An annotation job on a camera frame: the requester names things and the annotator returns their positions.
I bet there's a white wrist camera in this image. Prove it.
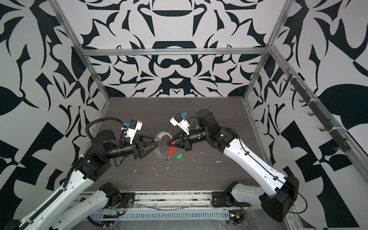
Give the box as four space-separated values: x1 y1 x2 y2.
170 112 190 135
121 120 143 144

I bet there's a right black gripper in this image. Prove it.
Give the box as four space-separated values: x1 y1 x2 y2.
169 126 212 151

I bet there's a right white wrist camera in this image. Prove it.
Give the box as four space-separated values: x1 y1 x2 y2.
170 112 190 135

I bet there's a white slotted cable duct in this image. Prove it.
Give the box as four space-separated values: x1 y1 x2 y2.
90 209 230 221

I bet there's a small circuit board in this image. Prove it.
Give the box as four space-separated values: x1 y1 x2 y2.
228 209 246 226

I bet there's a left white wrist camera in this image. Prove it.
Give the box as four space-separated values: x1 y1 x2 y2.
121 120 143 144

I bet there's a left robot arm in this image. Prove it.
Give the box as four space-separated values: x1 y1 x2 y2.
4 128 159 230

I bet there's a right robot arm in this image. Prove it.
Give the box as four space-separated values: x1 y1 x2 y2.
167 109 300 222

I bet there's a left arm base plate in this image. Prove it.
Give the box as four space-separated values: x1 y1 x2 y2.
114 192 136 208

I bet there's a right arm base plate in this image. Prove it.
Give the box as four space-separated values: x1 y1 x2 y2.
211 191 239 208

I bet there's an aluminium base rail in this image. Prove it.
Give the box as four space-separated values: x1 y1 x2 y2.
66 189 288 210

